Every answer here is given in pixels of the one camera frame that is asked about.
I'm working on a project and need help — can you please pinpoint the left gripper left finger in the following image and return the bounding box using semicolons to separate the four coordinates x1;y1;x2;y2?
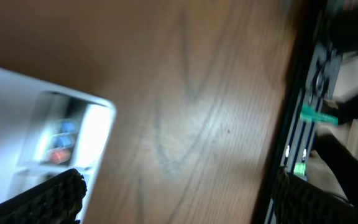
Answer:
0;169;87;224

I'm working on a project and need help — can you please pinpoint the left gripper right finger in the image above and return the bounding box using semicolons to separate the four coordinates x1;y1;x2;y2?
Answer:
272;167;358;224

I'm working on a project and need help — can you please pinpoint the white digital kitchen scale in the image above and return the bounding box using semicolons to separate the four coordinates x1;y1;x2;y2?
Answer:
0;68;116;223

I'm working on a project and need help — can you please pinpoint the black mounting rail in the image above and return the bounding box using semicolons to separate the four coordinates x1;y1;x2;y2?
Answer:
251;1;349;223

